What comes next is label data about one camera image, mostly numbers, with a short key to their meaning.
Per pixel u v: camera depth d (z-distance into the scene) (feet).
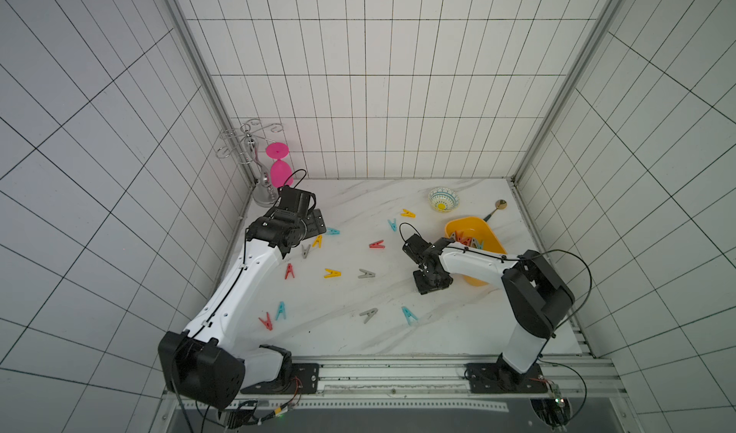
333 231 3.39
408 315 2.73
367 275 3.02
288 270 3.07
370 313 2.74
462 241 3.30
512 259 1.68
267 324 2.71
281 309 2.79
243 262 1.53
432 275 2.21
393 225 3.43
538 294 1.54
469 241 3.27
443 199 3.61
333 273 3.03
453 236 3.30
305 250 3.20
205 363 1.23
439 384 2.39
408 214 3.57
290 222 1.79
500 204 3.61
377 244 3.28
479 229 3.30
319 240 3.30
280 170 3.20
